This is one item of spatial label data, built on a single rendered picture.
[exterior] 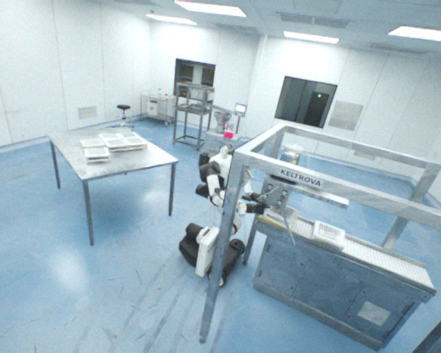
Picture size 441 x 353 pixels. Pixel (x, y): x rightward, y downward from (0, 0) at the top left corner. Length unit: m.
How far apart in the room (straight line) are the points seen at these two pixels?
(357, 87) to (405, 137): 1.81
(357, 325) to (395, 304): 0.40
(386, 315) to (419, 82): 5.92
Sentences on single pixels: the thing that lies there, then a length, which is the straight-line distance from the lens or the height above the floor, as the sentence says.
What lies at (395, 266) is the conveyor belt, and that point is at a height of 0.83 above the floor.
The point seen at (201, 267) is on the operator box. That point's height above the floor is 0.92.
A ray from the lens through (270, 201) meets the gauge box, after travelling 1.93.
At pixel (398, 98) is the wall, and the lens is 7.39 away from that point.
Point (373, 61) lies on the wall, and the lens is 7.20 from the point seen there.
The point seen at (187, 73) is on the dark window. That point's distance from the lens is 7.81.
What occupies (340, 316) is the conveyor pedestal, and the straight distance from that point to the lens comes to 2.61.
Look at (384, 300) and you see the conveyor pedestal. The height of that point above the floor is 0.56.
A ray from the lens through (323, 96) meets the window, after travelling 7.05.
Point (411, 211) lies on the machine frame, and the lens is 1.16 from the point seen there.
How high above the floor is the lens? 2.01
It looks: 25 degrees down
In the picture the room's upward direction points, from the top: 10 degrees clockwise
